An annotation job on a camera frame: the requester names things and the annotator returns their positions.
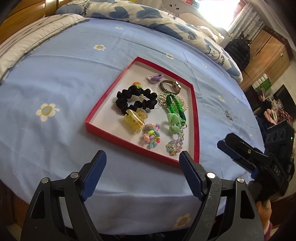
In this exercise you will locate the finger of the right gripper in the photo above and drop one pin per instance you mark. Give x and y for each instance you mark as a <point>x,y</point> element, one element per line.
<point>238,159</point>
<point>246,152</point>

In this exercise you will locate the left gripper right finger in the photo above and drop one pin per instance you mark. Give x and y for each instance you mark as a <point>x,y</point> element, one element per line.
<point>207,187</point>

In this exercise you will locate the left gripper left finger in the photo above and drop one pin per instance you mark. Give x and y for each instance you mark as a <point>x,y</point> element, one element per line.
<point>77,190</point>

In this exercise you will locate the yellow hair claw clip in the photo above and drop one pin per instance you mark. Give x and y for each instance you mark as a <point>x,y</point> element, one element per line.
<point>135,119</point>

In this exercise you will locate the black velvet scrunchie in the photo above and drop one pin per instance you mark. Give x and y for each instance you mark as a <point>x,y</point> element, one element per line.
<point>124,100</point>

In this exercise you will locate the person's right hand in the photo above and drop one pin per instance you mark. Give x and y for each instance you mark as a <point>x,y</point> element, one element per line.
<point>264,212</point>

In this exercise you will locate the pink sleeve cuff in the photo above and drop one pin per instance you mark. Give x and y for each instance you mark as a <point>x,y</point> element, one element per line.
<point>267,231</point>

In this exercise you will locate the green braided hair band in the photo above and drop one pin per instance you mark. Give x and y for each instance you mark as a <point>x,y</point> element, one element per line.
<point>174,106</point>

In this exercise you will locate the bronze mesh band watch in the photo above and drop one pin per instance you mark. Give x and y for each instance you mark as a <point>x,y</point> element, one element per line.
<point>170,87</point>

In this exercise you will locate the silver filigree hair clip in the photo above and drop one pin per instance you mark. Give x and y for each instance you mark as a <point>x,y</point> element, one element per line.
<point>162,99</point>

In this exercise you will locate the wooden cabinet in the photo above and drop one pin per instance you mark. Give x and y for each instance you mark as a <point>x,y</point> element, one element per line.
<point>270,54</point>

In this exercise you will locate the black backpack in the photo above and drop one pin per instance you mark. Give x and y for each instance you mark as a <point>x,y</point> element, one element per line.
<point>239,50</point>

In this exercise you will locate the purple hair clip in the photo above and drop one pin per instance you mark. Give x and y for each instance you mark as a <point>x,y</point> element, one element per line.
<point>155,78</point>

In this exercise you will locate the window curtain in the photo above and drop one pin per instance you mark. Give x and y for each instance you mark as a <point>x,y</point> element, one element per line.
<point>247,22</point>

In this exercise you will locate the blue heart pattern duvet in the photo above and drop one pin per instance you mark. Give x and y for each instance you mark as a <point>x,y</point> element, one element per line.
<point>158,20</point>

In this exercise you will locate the wooden headboard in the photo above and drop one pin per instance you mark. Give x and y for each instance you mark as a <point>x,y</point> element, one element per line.
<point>25,13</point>

